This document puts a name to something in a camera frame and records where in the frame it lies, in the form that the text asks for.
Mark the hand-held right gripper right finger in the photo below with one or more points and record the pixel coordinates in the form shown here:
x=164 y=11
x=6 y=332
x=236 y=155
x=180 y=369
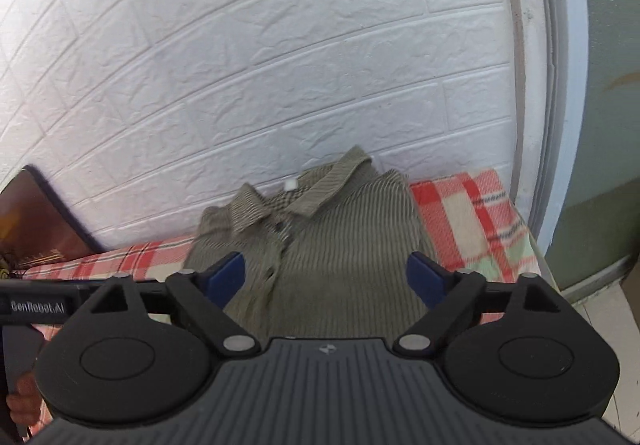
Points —
x=425 y=280

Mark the dark wooden headboard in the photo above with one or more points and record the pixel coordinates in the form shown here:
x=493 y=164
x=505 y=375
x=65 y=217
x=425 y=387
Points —
x=35 y=215

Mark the red plaid blanket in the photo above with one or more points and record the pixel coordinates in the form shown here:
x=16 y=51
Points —
x=470 y=210

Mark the white door frame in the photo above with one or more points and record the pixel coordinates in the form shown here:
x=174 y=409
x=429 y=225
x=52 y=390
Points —
x=532 y=75

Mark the green striped shirt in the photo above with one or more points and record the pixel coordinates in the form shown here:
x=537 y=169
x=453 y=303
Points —
x=340 y=245

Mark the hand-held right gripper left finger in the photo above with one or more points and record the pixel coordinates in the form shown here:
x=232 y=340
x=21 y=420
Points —
x=227 y=277

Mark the blue painted glass panel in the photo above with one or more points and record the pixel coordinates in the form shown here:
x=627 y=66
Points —
x=605 y=100

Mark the person's left hand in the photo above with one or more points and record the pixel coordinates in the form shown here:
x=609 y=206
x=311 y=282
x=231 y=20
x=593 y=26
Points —
x=25 y=400

